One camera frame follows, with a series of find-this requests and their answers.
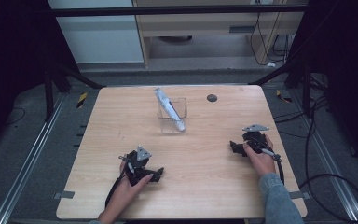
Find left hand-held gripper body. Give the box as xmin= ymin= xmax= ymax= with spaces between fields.
xmin=118 ymin=145 xmax=157 ymax=188

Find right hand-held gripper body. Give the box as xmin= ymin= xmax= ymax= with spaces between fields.
xmin=241 ymin=123 xmax=270 ymax=154

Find white tube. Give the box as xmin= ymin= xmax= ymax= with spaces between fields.
xmin=153 ymin=87 xmax=186 ymax=133

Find clear plastic box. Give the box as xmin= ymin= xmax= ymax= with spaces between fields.
xmin=157 ymin=97 xmax=188 ymax=134

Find person's right hand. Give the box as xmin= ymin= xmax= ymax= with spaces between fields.
xmin=242 ymin=134 xmax=277 ymax=178

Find person's left hand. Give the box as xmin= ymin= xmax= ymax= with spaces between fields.
xmin=100 ymin=161 xmax=154 ymax=219

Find yellow black tape strip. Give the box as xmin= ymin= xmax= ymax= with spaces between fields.
xmin=275 ymin=89 xmax=294 ymax=104
xmin=76 ymin=91 xmax=89 ymax=109

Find black metal stand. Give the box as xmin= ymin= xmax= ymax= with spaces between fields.
xmin=42 ymin=60 xmax=107 ymax=123
xmin=248 ymin=57 xmax=312 ymax=119

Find grey tape patch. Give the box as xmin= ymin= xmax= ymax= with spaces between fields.
xmin=288 ymin=190 xmax=310 ymax=201
xmin=53 ymin=190 xmax=76 ymax=201

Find black curtain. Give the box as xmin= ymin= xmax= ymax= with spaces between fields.
xmin=292 ymin=0 xmax=358 ymax=174
xmin=0 ymin=0 xmax=79 ymax=153

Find light wooden desk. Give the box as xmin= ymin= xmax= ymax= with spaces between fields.
xmin=132 ymin=0 xmax=309 ymax=69

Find white cabinet panel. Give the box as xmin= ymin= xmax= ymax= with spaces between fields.
xmin=48 ymin=0 xmax=145 ymax=65

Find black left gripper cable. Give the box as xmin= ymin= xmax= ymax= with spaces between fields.
xmin=104 ymin=172 xmax=128 ymax=209

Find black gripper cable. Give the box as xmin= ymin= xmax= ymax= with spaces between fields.
xmin=104 ymin=172 xmax=128 ymax=209
xmin=260 ymin=146 xmax=286 ymax=186

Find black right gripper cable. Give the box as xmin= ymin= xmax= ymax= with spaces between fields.
xmin=260 ymin=146 xmax=286 ymax=186

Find black floor cable loop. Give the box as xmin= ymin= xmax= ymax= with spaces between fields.
xmin=273 ymin=94 xmax=358 ymax=224

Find aluminium floor rail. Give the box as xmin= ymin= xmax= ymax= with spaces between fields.
xmin=288 ymin=89 xmax=358 ymax=222
xmin=0 ymin=92 xmax=69 ymax=224

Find black hanging desk cables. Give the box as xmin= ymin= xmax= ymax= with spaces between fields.
xmin=249 ymin=0 xmax=291 ymax=67

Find thin black floor cable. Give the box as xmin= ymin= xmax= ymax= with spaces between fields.
xmin=4 ymin=106 xmax=27 ymax=127

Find black horizontal frame bar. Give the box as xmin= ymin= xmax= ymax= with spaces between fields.
xmin=50 ymin=4 xmax=309 ymax=18

